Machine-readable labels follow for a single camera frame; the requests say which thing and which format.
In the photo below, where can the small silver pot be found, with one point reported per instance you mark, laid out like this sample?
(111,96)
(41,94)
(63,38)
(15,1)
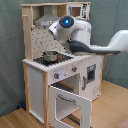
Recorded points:
(50,56)

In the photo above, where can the white oven door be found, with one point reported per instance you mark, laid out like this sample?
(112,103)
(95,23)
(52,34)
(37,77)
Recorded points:
(62,103)

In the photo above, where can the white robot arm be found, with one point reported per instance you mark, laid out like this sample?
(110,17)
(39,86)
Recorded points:
(78,31)

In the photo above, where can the wooden toy kitchen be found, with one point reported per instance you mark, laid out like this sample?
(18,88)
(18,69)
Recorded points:
(39,78)

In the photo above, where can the black toy stovetop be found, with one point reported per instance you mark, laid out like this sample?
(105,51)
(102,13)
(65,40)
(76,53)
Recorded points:
(60,58)

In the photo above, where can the right red stove knob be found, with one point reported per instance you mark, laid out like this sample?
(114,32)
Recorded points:
(74,69)

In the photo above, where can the red stove knob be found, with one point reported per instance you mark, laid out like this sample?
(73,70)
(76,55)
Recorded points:
(74,69)
(56,75)

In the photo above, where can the left red stove knob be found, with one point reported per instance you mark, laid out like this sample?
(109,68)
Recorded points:
(56,75)

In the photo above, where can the white dishwasher door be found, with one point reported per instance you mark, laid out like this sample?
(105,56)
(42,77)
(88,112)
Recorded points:
(91,76)

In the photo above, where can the grey range hood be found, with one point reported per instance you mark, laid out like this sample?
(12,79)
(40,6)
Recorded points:
(48,16)

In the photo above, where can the toy microwave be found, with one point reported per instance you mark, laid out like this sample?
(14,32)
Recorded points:
(80,10)

